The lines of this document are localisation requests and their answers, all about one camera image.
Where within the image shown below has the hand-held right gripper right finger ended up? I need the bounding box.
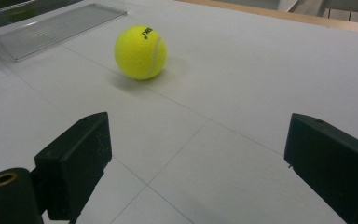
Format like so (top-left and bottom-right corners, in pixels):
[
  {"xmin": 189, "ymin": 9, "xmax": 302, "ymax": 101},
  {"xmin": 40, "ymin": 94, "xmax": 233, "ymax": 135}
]
[{"xmin": 283, "ymin": 112, "xmax": 358, "ymax": 224}]

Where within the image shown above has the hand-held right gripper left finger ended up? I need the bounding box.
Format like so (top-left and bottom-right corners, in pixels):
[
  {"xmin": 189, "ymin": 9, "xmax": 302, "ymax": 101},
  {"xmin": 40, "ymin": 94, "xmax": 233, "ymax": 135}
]
[{"xmin": 34, "ymin": 111, "xmax": 113, "ymax": 224}]

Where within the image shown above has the yellow tennis ball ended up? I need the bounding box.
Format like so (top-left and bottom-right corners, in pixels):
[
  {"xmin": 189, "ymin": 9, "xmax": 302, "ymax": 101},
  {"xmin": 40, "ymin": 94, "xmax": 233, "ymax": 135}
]
[{"xmin": 114, "ymin": 24, "xmax": 168, "ymax": 81}]

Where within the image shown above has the clear plastic tray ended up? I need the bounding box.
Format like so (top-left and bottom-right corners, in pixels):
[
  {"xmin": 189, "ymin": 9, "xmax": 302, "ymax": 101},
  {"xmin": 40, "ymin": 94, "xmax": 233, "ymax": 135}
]
[{"xmin": 0, "ymin": 0, "xmax": 129, "ymax": 63}]

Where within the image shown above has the white table cover sheet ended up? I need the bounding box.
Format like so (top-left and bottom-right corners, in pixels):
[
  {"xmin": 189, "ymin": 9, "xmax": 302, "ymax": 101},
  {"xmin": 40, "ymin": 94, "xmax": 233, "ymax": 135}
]
[{"xmin": 0, "ymin": 0, "xmax": 358, "ymax": 224}]

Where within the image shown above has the white furniture frame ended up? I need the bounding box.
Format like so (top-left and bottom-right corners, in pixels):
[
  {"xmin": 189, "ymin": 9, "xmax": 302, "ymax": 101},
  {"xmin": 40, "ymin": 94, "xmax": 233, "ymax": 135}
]
[{"xmin": 276, "ymin": 0, "xmax": 358, "ymax": 26}]

